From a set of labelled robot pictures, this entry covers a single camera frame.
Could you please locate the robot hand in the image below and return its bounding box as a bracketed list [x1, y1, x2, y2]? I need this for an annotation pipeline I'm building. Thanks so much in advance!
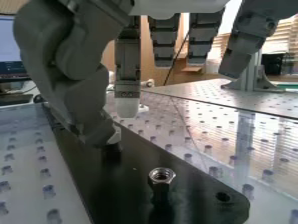
[12, 0, 298, 149]

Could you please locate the silver hex nut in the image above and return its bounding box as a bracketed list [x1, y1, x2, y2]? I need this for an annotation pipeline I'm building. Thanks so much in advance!
[147, 167, 178, 187]

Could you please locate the computer screen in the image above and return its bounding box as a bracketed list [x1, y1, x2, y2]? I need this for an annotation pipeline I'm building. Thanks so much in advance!
[0, 14, 32, 82]

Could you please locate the black plate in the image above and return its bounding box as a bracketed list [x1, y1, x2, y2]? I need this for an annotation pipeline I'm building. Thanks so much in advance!
[41, 103, 251, 224]

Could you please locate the clear box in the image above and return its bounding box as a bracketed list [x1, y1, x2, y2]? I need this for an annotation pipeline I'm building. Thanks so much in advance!
[0, 87, 298, 224]

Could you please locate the thin black cable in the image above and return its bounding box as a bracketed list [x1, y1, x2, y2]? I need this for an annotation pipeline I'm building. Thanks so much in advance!
[162, 19, 191, 87]

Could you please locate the aluminium post with bracket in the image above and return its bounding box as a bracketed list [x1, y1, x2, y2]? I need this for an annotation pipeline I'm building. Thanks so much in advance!
[221, 49, 286, 93]

